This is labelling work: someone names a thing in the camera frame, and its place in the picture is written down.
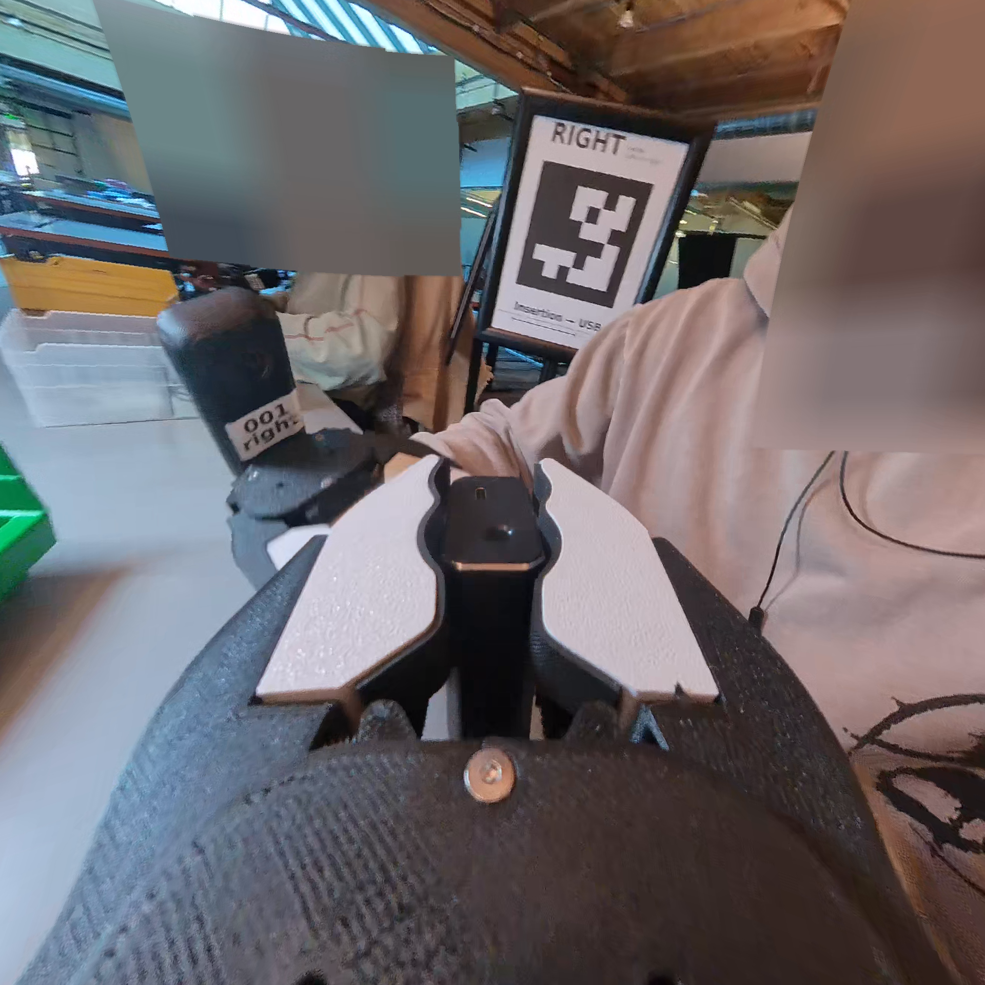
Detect yellow crate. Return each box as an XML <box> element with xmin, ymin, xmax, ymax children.
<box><xmin>0</xmin><ymin>254</ymin><xmax>180</xmax><ymax>318</ymax></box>

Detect framed marker sign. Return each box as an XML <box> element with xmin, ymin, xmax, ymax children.
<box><xmin>446</xmin><ymin>86</ymin><xmax>715</xmax><ymax>420</ymax></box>

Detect green plastic bin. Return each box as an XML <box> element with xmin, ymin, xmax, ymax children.
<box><xmin>0</xmin><ymin>442</ymin><xmax>56</xmax><ymax>605</ymax></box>

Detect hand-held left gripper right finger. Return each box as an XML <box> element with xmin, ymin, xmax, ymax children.
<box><xmin>531</xmin><ymin>456</ymin><xmax>722</xmax><ymax>706</ymax></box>

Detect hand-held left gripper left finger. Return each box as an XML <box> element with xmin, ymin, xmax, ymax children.
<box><xmin>252</xmin><ymin>452</ymin><xmax>452</xmax><ymax>706</ymax></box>

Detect black USB hub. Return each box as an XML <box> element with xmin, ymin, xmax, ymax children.
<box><xmin>439</xmin><ymin>476</ymin><xmax>547</xmax><ymax>741</ymax></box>

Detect black earphone cable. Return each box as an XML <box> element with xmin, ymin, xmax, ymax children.
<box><xmin>750</xmin><ymin>450</ymin><xmax>985</xmax><ymax>628</ymax></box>

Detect clear plastic trays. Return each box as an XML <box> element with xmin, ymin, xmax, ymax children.
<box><xmin>0</xmin><ymin>308</ymin><xmax>201</xmax><ymax>428</ymax></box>

